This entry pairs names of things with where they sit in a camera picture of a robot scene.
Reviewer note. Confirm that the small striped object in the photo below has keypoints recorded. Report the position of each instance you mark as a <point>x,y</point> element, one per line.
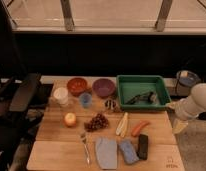
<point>110,104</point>

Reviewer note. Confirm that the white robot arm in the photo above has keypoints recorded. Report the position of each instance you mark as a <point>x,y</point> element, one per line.
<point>189,108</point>

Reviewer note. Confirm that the black chair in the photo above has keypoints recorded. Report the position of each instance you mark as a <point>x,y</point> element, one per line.
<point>13,124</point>

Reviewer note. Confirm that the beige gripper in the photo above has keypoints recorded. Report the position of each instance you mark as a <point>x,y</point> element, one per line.
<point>179,125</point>

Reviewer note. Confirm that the black rectangular block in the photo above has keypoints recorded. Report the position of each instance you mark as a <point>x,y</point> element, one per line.
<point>143,147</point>

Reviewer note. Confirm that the blue cup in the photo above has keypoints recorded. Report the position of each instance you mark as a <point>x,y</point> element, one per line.
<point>85,100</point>

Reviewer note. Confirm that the light blue cloth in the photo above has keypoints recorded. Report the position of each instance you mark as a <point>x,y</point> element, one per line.
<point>106,153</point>

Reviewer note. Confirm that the blue bucket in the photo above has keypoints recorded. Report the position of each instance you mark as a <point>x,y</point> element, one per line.
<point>187,78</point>

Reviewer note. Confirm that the yellow apple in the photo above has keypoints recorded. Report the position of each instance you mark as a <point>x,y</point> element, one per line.
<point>70,119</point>

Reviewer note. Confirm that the purple bowl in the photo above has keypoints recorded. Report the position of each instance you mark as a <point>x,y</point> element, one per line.
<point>103,87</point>

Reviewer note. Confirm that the black dish brush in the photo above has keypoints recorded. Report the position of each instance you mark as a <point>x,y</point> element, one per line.
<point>150,97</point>

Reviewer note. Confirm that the orange carrot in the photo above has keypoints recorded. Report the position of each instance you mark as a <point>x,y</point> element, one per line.
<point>137,129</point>

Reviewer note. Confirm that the red bowl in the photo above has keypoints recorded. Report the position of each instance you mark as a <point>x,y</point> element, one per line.
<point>76,86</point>

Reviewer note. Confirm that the blue sponge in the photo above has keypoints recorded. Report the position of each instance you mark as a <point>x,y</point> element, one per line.
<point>128,151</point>

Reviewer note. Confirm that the white cup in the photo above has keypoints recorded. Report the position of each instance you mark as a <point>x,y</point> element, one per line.
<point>61,96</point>

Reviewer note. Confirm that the green plastic tray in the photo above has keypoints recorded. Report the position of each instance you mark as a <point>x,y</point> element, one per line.
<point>129,86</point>

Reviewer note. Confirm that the silver fork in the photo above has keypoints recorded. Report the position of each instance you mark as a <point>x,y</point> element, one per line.
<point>83,139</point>

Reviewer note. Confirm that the dark grape bunch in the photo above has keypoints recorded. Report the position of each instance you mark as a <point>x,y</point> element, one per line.
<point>96,123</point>

